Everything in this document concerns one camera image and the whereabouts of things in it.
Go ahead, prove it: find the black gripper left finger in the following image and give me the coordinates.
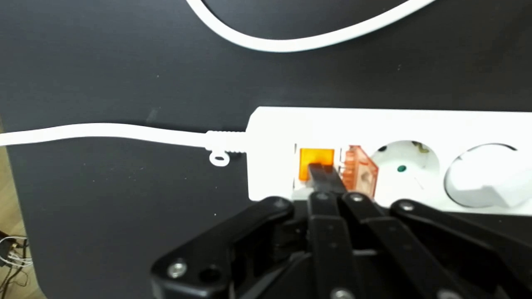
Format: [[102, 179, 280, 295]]
[[150, 160, 363, 299]]

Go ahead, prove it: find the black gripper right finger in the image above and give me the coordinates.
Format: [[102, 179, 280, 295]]
[[323, 164, 532, 299]]

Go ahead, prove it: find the white power strip orange switch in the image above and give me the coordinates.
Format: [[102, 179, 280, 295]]
[[245, 104, 532, 219]]

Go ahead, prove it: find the thin white kettle cable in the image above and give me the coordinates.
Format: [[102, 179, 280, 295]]
[[185, 0, 438, 54]]

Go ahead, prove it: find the thick white power strip cable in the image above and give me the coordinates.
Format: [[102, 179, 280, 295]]
[[0, 121, 250, 169]]

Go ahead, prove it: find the thin white floor cable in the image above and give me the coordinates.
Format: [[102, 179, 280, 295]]
[[0, 230, 31, 299]]

